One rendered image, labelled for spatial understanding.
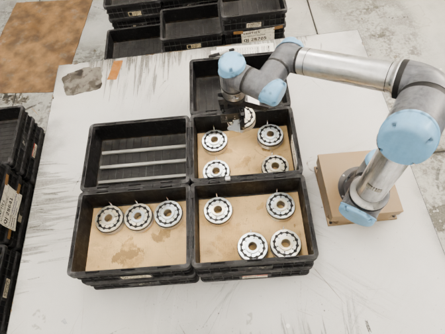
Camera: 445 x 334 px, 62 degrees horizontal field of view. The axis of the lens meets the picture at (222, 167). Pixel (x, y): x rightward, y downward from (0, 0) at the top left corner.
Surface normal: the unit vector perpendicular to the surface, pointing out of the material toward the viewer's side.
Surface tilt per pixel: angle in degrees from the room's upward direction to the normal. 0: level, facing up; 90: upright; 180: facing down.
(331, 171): 4
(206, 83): 0
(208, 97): 0
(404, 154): 82
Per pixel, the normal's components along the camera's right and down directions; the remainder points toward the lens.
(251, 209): -0.08, -0.49
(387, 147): -0.54, 0.69
